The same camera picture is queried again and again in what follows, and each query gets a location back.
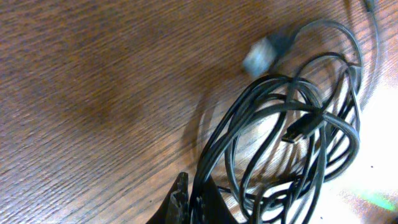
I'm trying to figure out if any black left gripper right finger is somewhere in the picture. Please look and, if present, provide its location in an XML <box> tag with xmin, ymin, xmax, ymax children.
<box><xmin>194</xmin><ymin>178</ymin><xmax>238</xmax><ymax>224</ymax></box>

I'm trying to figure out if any black USB cable bundle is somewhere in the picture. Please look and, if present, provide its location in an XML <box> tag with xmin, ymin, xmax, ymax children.
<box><xmin>186</xmin><ymin>0</ymin><xmax>380</xmax><ymax>224</ymax></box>

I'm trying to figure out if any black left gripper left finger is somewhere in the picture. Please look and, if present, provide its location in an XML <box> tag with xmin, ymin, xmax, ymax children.
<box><xmin>147</xmin><ymin>172</ymin><xmax>189</xmax><ymax>224</ymax></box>

